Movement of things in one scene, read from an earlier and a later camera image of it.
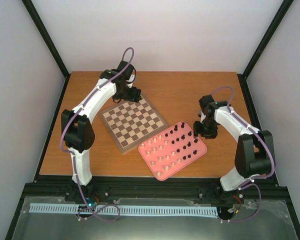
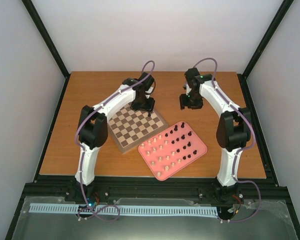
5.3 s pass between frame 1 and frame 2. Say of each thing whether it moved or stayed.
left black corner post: stayed
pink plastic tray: stayed
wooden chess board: stayed
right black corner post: stayed
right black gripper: moved
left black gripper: moved
